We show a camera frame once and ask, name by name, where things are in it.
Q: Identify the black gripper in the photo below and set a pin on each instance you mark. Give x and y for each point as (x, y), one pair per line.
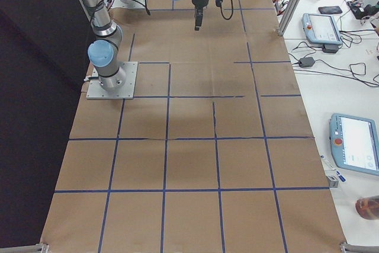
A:
(198, 1)

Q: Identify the black power adapter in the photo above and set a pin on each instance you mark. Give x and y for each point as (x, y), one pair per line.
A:
(306, 62)

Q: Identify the upper teach pendant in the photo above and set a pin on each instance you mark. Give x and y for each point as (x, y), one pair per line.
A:
(321, 29)

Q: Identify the teach pendant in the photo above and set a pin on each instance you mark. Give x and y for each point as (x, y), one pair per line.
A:
(354, 143)
(321, 29)

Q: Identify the black smartphone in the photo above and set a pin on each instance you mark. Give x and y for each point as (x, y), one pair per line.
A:
(330, 10)

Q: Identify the brown paper table cover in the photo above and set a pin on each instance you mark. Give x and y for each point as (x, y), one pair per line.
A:
(215, 152)

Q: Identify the lower teach pendant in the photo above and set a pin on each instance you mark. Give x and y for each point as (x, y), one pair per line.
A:
(354, 143)

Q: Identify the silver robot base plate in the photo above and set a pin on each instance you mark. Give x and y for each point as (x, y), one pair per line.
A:
(119, 86)

